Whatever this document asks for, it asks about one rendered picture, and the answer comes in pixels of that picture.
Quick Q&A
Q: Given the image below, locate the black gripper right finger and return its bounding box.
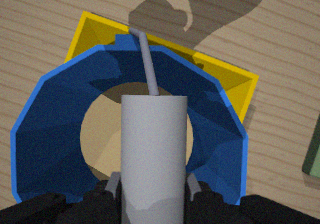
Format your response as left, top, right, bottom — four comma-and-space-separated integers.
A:
183, 173, 320, 224

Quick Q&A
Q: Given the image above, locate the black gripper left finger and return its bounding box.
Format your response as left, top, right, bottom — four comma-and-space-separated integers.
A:
0, 172, 122, 224

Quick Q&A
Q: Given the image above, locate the blue bucket with wire handle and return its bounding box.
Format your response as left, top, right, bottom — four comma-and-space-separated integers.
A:
10, 27, 248, 224

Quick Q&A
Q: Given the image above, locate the yellow square tray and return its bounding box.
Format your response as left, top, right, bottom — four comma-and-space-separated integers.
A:
64, 11, 259, 123

